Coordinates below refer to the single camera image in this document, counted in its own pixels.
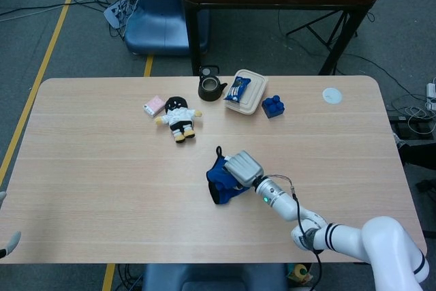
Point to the blue cloth with black trim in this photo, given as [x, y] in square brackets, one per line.
[218, 176]

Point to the beige lidded lunch box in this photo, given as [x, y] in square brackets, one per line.
[256, 93]

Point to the blue snack bag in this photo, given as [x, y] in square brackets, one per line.
[236, 88]

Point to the blue toy building block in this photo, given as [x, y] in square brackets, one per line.
[272, 108]

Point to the white power strip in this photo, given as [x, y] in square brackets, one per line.
[431, 93]

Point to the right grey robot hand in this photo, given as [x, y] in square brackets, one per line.
[243, 168]

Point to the yellow green floor object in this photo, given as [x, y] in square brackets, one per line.
[300, 272]

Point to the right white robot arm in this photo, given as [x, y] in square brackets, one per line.
[374, 240]

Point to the pink tissue pack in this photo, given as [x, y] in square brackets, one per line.
[153, 105]

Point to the plush doll in white shirt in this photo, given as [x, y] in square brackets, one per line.
[178, 117]

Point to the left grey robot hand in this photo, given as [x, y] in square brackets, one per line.
[12, 241]

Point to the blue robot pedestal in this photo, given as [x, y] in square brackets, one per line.
[156, 22]

